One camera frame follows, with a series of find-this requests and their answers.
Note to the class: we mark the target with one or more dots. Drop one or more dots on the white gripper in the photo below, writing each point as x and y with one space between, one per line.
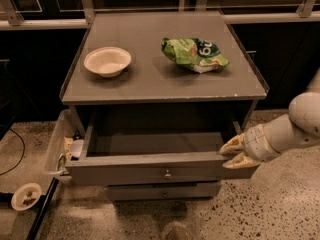
254 143

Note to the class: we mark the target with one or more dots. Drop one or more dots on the grey top drawer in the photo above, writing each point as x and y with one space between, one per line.
131 151

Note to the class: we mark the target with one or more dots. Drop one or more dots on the grey drawer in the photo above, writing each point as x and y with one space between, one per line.
131 151
187 190

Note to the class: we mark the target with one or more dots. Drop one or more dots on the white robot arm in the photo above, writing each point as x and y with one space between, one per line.
298 129

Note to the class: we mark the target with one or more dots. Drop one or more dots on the grey bottom drawer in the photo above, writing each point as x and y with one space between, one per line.
187 190

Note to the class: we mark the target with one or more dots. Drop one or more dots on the grey drawer cabinet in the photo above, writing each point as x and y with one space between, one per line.
152 86

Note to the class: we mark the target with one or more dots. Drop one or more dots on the green chip bag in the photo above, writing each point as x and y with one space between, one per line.
198 55

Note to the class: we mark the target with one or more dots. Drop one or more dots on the white paper bowl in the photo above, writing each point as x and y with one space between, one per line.
107 62

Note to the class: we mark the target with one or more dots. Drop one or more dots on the white cup in bin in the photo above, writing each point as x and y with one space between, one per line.
76 148

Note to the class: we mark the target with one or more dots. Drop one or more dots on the clear plastic storage bin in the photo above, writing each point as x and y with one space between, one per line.
58 153

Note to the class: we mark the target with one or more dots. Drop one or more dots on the black floor bar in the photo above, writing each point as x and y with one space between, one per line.
45 202

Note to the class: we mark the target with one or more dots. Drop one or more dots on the white bowl on floor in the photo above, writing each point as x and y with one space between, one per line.
26 196

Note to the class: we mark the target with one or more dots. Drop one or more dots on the metal railing frame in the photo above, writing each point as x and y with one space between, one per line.
63 14

